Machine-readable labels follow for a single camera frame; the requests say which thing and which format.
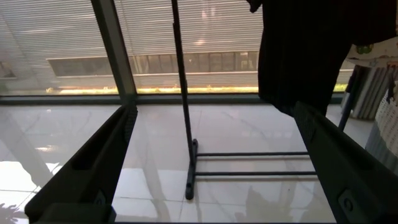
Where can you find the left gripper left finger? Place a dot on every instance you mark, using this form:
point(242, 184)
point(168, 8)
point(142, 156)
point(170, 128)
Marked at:
point(90, 174)

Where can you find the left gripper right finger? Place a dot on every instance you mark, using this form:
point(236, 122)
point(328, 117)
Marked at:
point(348, 174)

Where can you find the cream printed garment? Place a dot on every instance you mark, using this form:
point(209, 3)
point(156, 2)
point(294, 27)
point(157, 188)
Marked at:
point(376, 51)

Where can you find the black garment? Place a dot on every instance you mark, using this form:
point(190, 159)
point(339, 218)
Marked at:
point(304, 53)

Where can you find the white laundry basket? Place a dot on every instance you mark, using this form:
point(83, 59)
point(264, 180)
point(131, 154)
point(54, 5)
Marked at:
point(385, 130)

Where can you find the black clothes rack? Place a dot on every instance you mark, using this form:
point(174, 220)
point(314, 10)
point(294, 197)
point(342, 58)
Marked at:
point(186, 93)

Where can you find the beige curtain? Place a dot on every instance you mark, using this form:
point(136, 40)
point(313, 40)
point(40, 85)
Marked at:
point(368, 93)

